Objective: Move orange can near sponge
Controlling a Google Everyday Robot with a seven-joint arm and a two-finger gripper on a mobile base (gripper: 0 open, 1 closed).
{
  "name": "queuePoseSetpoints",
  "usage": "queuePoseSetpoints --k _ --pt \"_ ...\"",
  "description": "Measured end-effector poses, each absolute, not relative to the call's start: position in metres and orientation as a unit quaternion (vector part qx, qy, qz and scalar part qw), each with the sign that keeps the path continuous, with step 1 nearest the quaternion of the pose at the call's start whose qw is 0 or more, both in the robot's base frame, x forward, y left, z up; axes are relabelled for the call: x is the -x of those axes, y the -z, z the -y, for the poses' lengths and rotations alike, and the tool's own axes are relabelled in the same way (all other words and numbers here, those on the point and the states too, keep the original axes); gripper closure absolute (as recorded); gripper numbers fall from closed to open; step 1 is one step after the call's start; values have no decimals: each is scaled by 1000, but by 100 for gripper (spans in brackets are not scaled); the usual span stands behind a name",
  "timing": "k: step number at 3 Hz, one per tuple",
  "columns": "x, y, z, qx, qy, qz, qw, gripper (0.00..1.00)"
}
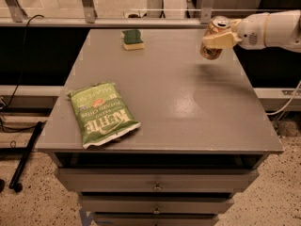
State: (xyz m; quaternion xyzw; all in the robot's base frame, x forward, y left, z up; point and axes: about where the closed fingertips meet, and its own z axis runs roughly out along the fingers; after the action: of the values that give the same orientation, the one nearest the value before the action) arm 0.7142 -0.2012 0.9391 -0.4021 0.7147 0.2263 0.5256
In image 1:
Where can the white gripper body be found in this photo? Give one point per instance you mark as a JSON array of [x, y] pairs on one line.
[[251, 32]]

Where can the orange soda can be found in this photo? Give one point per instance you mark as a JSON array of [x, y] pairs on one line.
[[215, 28]]

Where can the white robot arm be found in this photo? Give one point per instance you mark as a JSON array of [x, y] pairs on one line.
[[283, 30]]

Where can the green and yellow sponge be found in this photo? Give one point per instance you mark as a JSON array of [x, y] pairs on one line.
[[131, 40]]

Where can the grey drawer cabinet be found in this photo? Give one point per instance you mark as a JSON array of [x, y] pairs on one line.
[[195, 114]]

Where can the green potato chips bag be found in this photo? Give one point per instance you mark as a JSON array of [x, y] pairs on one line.
[[102, 114]]

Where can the top grey drawer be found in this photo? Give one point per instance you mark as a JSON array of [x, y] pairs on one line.
[[157, 180]]

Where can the grey drawer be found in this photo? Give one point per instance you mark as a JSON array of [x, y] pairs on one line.
[[108, 220], [156, 205], [157, 180]]

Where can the middle grey drawer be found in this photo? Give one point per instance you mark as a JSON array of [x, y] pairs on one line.
[[156, 205]]

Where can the bottom grey drawer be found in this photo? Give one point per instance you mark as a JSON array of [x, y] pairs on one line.
[[108, 220]]

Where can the black pole with wheel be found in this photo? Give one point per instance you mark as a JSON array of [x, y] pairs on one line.
[[14, 184]]

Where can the metal window rail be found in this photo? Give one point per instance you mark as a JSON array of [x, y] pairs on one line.
[[123, 13]]

